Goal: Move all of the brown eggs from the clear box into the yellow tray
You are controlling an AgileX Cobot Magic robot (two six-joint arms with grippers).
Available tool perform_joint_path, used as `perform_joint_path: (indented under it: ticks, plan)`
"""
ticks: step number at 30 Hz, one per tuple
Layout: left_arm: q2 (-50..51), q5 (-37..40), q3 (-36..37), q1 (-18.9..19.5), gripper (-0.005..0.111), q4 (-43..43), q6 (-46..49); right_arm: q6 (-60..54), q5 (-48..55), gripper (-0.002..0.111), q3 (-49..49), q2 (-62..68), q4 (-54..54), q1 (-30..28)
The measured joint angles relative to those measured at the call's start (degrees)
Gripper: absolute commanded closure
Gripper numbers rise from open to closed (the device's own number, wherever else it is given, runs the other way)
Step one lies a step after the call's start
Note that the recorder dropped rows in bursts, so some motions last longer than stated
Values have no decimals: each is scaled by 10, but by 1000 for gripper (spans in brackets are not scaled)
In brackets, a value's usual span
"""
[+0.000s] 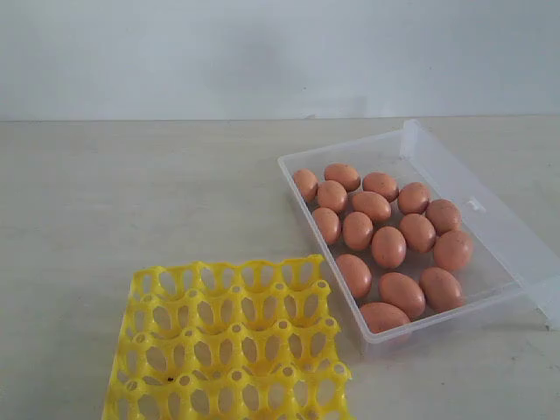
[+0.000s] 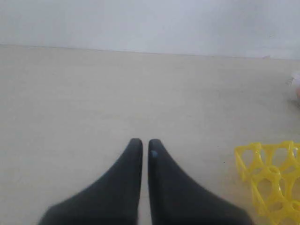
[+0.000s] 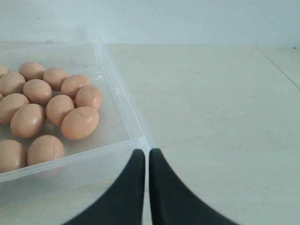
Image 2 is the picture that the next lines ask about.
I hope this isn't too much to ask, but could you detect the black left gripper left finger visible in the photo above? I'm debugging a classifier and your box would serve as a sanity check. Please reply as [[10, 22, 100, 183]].
[[39, 138, 143, 225]]

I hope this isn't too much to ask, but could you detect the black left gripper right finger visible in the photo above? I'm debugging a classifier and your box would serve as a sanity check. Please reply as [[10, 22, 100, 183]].
[[148, 139, 253, 225]]

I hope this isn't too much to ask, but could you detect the yellow plastic egg tray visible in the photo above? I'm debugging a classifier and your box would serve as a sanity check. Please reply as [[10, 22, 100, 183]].
[[234, 141, 300, 225]]

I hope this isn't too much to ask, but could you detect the clear plastic container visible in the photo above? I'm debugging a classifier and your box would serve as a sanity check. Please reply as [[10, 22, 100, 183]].
[[287, 70, 300, 105]]

